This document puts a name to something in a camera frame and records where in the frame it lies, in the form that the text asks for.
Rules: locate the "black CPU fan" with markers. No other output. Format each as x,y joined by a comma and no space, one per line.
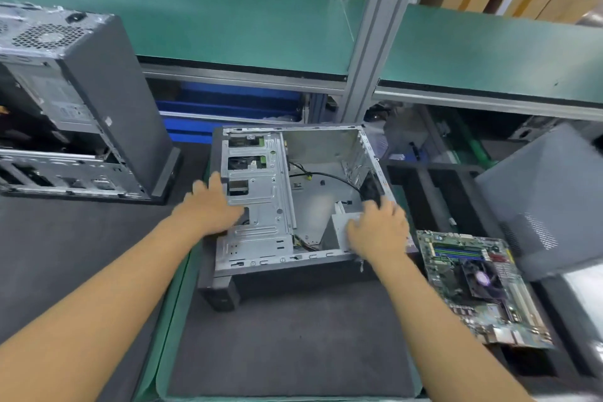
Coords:
480,279

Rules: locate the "blue plastic crate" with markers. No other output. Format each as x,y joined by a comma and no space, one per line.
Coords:
226,110

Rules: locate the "dark grey computer case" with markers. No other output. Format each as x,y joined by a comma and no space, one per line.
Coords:
259,199

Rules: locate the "long green workbench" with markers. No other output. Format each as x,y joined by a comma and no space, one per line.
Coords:
235,25

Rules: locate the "silver computer case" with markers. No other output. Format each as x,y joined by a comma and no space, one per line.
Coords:
113,95

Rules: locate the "silver power supply unit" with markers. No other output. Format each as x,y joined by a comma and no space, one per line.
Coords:
341,227

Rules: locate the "clear plastic bag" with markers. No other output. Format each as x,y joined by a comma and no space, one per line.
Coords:
388,141

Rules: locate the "grey metal conveyor plate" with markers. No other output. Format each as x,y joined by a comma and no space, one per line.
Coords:
584,303

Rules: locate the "grey case side panel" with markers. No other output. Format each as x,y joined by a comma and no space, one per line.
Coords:
546,199

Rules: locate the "black divided foam tray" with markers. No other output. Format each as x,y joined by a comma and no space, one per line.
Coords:
424,199

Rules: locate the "person's right hand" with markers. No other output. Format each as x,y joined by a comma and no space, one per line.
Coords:
382,232

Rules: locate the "person's right forearm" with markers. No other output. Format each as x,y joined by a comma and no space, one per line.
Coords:
452,340

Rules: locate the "green motherboard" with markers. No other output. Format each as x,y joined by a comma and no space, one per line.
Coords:
443,274

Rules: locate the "person's left hand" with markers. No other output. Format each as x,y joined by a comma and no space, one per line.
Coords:
209,213

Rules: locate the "thick aluminium frame post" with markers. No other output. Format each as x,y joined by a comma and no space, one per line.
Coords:
382,29

